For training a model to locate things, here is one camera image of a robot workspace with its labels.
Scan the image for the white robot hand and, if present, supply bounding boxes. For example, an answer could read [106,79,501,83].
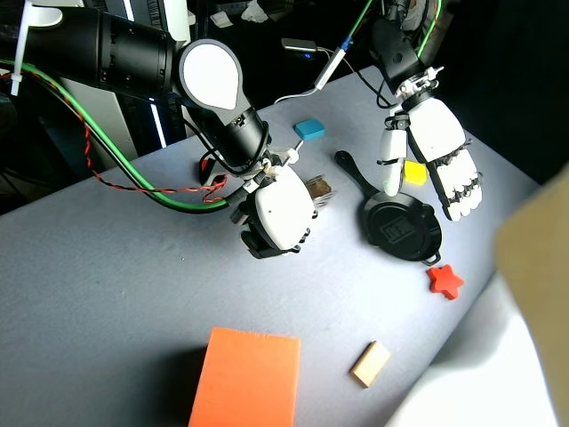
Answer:
[377,94,485,222]
[238,165,320,261]

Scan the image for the brown small object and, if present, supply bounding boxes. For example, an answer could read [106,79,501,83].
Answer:
[309,177,333,201]

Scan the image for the black cast iron pan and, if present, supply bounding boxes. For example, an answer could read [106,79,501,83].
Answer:
[333,149,445,264]

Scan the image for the yellow block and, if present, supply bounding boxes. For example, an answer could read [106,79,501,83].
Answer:
[402,159,429,186]

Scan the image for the blue block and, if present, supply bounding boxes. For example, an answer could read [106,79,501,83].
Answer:
[293,118,327,141]

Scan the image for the white usb adapter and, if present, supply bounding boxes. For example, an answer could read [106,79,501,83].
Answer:
[313,44,348,89]

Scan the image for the red star block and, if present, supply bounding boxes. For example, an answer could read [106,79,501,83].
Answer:
[426,263,466,301]

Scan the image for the tan cardboard panel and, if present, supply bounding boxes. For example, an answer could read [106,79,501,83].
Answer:
[493,162,569,427]

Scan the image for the silver hub device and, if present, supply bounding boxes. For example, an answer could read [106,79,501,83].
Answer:
[280,37,319,55]

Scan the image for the large orange block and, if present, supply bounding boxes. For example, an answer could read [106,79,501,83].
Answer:
[188,326,302,427]

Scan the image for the tan wooden block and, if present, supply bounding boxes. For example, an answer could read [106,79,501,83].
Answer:
[349,340,392,390]

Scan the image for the grey table cloth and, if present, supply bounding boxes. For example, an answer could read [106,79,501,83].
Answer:
[0,65,541,427]

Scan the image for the crumpled white paper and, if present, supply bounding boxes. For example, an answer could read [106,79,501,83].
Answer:
[241,0,270,23]

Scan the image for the thick green cable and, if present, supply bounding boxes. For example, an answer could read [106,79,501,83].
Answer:
[0,60,230,215]

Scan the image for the thin green cable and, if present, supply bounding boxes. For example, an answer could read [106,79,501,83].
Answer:
[344,0,374,44]
[417,0,445,58]

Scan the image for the red twisted wire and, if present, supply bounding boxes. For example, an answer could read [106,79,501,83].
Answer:
[0,70,228,205]

